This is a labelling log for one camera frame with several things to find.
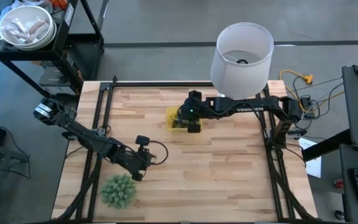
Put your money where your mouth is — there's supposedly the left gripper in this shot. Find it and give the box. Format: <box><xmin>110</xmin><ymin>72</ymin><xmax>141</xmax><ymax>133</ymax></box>
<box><xmin>116</xmin><ymin>134</ymin><xmax>157</xmax><ymax>182</ymax></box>

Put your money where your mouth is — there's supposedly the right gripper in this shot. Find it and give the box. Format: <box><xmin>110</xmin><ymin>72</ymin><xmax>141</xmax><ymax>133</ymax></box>
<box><xmin>178</xmin><ymin>90</ymin><xmax>207</xmax><ymax>134</ymax></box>

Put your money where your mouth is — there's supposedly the yellow translucent plastic bin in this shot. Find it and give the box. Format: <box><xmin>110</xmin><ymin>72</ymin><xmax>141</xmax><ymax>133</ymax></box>
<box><xmin>165</xmin><ymin>106</ymin><xmax>203</xmax><ymax>133</ymax></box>

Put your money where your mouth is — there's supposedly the green artificial plant ball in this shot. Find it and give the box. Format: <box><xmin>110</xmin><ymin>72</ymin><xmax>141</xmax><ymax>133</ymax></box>
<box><xmin>99</xmin><ymin>174</ymin><xmax>137</xmax><ymax>210</ymax></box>

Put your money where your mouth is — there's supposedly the silver lamp with white shade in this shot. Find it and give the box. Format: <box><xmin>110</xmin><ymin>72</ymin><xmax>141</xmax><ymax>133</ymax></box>
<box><xmin>209</xmin><ymin>22</ymin><xmax>275</xmax><ymax>100</ymax></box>

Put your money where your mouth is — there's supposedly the black power adapter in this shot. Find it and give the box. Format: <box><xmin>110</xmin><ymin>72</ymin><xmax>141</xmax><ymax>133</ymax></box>
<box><xmin>301</xmin><ymin>96</ymin><xmax>316</xmax><ymax>119</ymax></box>

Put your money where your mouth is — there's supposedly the black utility cart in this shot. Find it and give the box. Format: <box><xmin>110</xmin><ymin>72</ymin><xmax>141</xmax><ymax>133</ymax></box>
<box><xmin>0</xmin><ymin>0</ymin><xmax>105</xmax><ymax>106</ymax></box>

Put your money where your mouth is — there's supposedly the grey box on shelf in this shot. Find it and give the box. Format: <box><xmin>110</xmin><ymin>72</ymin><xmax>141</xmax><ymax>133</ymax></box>
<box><xmin>38</xmin><ymin>66</ymin><xmax>74</xmax><ymax>96</ymax></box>

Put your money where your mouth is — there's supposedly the white paper sheet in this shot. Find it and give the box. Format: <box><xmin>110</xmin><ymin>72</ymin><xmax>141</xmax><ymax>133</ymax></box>
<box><xmin>298</xmin><ymin>138</ymin><xmax>322</xmax><ymax>179</ymax></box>

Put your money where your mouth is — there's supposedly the black table beam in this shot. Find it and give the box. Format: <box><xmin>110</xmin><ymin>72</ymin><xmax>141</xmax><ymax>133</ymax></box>
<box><xmin>301</xmin><ymin>129</ymin><xmax>354</xmax><ymax>162</ymax></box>

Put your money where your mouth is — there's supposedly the clear packet of sausages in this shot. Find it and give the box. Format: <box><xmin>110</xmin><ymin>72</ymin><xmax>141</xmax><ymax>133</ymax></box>
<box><xmin>25</xmin><ymin>17</ymin><xmax>50</xmax><ymax>44</ymax></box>
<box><xmin>1</xmin><ymin>17</ymin><xmax>30</xmax><ymax>41</ymax></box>

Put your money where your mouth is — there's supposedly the clear plastic bag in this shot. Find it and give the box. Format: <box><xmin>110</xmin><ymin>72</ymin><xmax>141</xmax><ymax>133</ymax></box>
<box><xmin>11</xmin><ymin>0</ymin><xmax>55</xmax><ymax>14</ymax></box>

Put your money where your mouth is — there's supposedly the white bowl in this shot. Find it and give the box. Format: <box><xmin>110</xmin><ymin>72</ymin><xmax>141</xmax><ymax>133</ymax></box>
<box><xmin>0</xmin><ymin>4</ymin><xmax>57</xmax><ymax>51</ymax></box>

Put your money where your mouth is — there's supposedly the black left camera cable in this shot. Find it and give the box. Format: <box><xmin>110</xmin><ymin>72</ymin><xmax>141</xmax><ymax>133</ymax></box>
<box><xmin>149</xmin><ymin>140</ymin><xmax>169</xmax><ymax>166</ymax></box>

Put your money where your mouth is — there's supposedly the black aluminium table frame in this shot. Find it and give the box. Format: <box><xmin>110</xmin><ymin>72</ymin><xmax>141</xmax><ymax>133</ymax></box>
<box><xmin>50</xmin><ymin>75</ymin><xmax>319</xmax><ymax>223</ymax></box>

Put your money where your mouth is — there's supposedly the yellow extension cable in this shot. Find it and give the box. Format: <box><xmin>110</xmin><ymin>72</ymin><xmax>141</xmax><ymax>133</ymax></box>
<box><xmin>278</xmin><ymin>70</ymin><xmax>314</xmax><ymax>113</ymax></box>

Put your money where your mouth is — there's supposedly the black floor cable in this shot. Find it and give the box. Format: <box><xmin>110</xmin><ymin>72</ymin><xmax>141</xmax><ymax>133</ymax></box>
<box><xmin>286</xmin><ymin>76</ymin><xmax>345</xmax><ymax>125</ymax></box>

